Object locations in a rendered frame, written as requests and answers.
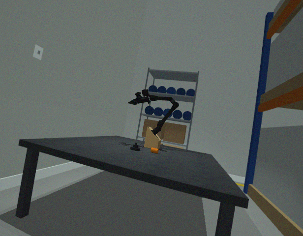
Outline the orange knob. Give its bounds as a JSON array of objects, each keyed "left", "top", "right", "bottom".
[{"left": 151, "top": 148, "right": 159, "bottom": 153}]

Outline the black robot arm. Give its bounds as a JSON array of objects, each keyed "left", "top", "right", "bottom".
[{"left": 135, "top": 89, "right": 179, "bottom": 135}]

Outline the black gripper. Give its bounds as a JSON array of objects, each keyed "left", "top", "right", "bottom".
[{"left": 128, "top": 96, "right": 145, "bottom": 105}]

